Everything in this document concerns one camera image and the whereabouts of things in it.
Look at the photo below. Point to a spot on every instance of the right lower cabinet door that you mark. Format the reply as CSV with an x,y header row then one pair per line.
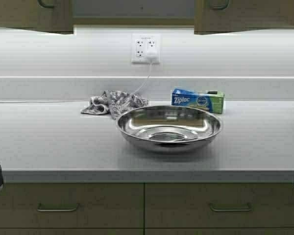
x,y
222,231

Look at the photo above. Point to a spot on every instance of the right lower drawer front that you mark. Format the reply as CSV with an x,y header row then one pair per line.
x,y
187,205

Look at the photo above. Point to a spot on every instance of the left lower drawer front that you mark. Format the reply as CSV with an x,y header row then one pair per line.
x,y
101,206

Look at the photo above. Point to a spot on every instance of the white wall outlet plate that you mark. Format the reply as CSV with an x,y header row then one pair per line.
x,y
141,43

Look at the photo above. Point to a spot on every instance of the drawer metal handle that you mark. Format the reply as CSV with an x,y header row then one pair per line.
x,y
246,208
43,207

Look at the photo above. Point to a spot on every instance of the right upper cabinet door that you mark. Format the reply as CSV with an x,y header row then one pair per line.
x,y
243,15

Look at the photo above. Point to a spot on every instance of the left lower cabinet door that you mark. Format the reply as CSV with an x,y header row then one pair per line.
x,y
71,232

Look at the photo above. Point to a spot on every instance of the left drawer metal handle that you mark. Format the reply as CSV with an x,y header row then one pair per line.
x,y
43,207

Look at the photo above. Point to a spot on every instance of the grey patterned dish towel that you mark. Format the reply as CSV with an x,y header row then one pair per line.
x,y
114,103

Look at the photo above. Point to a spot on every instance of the cabinet door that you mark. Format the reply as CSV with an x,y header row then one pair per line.
x,y
222,231
71,232
243,15
27,14

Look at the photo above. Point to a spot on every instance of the right drawer metal handle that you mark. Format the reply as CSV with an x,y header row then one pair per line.
x,y
246,208

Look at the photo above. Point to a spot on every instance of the left upper door handle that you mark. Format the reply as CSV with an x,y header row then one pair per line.
x,y
45,5

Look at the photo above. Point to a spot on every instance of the door handle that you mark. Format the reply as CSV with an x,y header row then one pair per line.
x,y
218,4
45,5

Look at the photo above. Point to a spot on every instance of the left upper cabinet door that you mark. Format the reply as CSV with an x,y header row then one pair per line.
x,y
27,14

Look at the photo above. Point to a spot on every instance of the right upper door handle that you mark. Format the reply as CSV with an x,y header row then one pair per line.
x,y
218,4

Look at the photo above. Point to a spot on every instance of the large stainless steel bowl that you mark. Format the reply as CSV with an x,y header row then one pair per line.
x,y
169,129

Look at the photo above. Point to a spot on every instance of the blue green Ziploc box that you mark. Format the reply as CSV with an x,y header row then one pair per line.
x,y
210,101

